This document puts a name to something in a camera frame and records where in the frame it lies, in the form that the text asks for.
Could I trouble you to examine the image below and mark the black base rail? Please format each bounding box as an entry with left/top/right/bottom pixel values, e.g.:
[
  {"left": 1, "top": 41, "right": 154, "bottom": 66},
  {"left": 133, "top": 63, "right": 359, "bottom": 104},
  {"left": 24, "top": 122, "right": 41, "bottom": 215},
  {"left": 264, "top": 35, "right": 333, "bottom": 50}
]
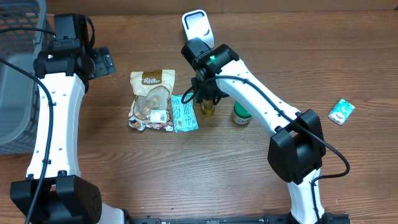
[{"left": 125, "top": 213, "right": 351, "bottom": 224}]

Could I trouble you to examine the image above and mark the white barcode scanner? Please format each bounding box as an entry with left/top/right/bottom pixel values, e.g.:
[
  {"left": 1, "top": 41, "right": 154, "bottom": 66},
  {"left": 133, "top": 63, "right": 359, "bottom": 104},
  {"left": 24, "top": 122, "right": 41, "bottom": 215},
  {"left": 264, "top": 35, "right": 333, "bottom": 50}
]
[{"left": 182, "top": 9, "right": 215, "bottom": 48}]

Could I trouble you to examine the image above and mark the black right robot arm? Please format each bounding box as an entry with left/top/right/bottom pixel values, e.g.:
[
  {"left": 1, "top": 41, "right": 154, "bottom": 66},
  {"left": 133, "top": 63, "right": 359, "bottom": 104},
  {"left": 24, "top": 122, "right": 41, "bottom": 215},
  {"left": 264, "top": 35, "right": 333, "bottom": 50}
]
[{"left": 181, "top": 37, "right": 326, "bottom": 223}]

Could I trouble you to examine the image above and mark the teal wet wipes packet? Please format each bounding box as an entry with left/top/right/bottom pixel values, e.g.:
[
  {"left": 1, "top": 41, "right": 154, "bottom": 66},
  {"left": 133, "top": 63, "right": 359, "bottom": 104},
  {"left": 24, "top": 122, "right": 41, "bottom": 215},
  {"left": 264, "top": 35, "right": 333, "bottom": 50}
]
[{"left": 171, "top": 95, "right": 198, "bottom": 133}]

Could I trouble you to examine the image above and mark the green tissue pack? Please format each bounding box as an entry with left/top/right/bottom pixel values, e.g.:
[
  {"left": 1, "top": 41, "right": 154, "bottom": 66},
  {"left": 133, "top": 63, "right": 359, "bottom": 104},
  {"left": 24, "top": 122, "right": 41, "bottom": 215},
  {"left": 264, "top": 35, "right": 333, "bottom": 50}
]
[{"left": 328, "top": 98, "right": 355, "bottom": 125}]

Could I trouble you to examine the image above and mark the yellow Vim bottle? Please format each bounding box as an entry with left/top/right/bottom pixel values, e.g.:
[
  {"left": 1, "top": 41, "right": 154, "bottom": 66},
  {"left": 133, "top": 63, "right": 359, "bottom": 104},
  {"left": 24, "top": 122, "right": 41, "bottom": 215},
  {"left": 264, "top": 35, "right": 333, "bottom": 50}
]
[{"left": 201, "top": 100, "right": 215, "bottom": 115}]

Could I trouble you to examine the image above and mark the grey plastic mesh basket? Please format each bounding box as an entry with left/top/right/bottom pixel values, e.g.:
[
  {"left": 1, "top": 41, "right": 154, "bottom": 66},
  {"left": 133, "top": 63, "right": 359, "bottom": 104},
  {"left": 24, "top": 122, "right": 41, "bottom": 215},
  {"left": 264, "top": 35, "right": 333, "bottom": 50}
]
[{"left": 1, "top": 0, "right": 52, "bottom": 154}]

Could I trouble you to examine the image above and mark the green white Knorr jar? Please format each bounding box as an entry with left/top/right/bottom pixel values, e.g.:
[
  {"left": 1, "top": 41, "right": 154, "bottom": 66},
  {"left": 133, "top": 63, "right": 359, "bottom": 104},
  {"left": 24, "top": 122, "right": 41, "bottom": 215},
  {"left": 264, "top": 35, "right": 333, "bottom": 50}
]
[{"left": 232, "top": 101, "right": 252, "bottom": 124}]

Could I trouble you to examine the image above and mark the brown white snack bag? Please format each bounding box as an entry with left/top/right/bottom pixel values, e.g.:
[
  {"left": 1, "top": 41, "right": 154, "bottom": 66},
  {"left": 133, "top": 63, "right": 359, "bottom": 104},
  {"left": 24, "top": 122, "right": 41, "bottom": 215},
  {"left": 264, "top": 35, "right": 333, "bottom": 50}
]
[{"left": 129, "top": 69, "right": 175, "bottom": 132}]

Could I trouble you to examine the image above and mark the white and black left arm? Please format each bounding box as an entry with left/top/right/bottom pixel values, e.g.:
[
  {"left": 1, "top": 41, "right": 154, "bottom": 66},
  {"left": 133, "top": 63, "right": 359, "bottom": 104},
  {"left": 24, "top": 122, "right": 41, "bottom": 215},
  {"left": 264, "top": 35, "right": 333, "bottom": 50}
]
[{"left": 10, "top": 14, "right": 130, "bottom": 223}]

